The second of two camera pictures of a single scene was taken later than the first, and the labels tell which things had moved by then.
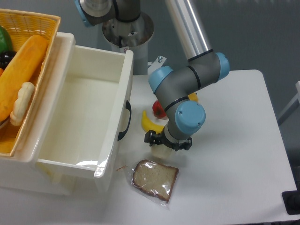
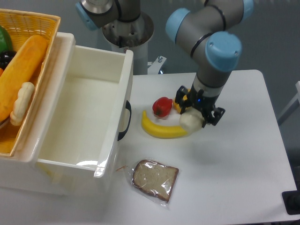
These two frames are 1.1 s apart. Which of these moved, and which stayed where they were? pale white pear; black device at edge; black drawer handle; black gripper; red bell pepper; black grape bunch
Moved: pale white pear; black gripper
Stayed: black grape bunch; red bell pepper; black device at edge; black drawer handle
